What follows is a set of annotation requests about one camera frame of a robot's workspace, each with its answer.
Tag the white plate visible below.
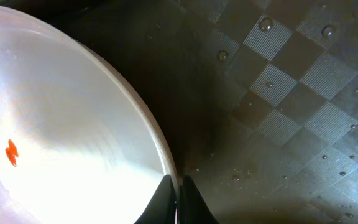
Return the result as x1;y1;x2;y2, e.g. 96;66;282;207
0;6;177;223

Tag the brown plastic serving tray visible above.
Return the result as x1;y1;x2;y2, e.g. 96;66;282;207
52;0;358;223

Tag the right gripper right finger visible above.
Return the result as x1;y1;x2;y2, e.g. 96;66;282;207
178;175;218;224

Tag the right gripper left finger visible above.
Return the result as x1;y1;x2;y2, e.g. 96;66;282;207
135;175;177;224

